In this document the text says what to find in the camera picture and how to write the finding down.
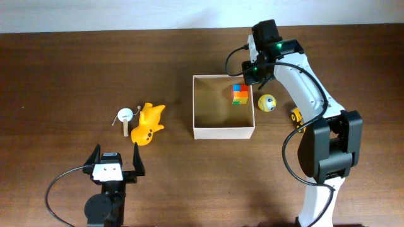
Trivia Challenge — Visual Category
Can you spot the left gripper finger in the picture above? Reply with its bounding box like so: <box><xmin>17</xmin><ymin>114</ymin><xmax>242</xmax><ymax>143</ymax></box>
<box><xmin>133</xmin><ymin>143</ymin><xmax>145</xmax><ymax>172</ymax></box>
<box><xmin>84</xmin><ymin>144</ymin><xmax>100</xmax><ymax>166</ymax></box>

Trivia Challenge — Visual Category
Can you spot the yellow minion ball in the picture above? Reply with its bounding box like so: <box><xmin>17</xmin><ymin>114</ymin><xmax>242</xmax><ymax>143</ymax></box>
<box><xmin>258</xmin><ymin>94</ymin><xmax>276</xmax><ymax>112</ymax></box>

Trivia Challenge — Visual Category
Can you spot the colourful puzzle cube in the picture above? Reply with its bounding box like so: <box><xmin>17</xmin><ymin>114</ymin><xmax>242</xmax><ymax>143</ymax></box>
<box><xmin>232</xmin><ymin>84</ymin><xmax>249</xmax><ymax>105</ymax></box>

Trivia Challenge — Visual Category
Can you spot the yellow grey toy truck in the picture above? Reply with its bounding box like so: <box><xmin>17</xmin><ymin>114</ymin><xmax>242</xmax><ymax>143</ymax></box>
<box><xmin>291</xmin><ymin>107</ymin><xmax>304</xmax><ymax>128</ymax></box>

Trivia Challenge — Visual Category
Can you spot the orange squishy toy animal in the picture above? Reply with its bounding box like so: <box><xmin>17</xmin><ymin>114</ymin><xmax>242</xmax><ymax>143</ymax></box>
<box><xmin>131</xmin><ymin>103</ymin><xmax>165</xmax><ymax>146</ymax></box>

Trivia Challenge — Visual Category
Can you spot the white cardboard box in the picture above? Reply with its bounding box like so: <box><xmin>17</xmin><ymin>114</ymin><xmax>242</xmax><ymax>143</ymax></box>
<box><xmin>193</xmin><ymin>74</ymin><xmax>256</xmax><ymax>139</ymax></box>

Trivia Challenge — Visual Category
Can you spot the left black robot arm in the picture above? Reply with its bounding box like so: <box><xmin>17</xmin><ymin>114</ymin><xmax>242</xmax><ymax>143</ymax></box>
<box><xmin>83</xmin><ymin>144</ymin><xmax>145</xmax><ymax>226</ymax></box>

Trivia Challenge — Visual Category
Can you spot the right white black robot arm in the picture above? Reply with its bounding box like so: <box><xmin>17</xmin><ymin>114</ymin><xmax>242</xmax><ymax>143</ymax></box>
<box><xmin>242</xmin><ymin>20</ymin><xmax>363</xmax><ymax>226</ymax></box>

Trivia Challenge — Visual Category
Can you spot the white wooden rattle drum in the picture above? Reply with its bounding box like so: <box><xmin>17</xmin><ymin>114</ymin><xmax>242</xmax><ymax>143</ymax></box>
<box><xmin>111</xmin><ymin>105</ymin><xmax>141</xmax><ymax>137</ymax></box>

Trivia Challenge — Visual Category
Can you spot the right black cable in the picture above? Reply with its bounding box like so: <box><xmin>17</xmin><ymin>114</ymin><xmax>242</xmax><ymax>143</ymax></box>
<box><xmin>224</xmin><ymin>45</ymin><xmax>336</xmax><ymax>227</ymax></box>

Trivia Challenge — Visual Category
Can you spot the black cable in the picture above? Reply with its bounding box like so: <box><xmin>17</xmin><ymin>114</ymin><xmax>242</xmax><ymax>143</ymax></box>
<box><xmin>44</xmin><ymin>165</ymin><xmax>93</xmax><ymax>227</ymax></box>
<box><xmin>224</xmin><ymin>45</ymin><xmax>336</xmax><ymax>227</ymax></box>

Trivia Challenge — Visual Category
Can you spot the left black cable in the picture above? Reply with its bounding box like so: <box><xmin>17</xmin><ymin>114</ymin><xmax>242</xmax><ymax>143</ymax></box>
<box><xmin>44</xmin><ymin>165</ymin><xmax>93</xmax><ymax>227</ymax></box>

